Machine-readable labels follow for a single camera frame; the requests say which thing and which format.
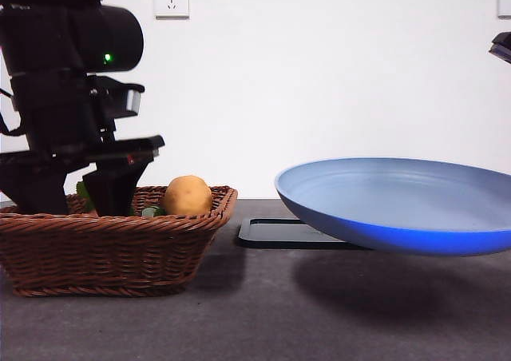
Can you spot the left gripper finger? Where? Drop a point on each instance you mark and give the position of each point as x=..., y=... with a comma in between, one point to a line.
x=112, y=189
x=36, y=189

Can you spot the green chili pepper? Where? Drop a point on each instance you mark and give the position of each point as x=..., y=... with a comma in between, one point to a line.
x=153, y=212

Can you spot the orange carrot with green leaves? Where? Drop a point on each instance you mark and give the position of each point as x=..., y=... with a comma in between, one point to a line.
x=80, y=191

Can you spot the white wall socket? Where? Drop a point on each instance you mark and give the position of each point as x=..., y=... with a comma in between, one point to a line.
x=172, y=1
x=505, y=1

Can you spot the blue round plate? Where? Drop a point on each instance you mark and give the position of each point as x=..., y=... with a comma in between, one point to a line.
x=391, y=205

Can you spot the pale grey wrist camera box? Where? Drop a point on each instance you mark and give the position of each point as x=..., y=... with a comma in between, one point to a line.
x=502, y=49
x=134, y=100

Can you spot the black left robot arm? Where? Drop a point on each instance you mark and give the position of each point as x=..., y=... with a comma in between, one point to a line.
x=60, y=29

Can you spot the yellow-brown potato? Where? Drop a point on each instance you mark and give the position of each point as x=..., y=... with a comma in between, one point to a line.
x=187, y=196

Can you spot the brown wicker basket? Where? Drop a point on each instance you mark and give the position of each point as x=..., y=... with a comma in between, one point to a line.
x=112, y=253

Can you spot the black rectangular tray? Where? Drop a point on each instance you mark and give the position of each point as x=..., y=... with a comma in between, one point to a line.
x=275, y=235

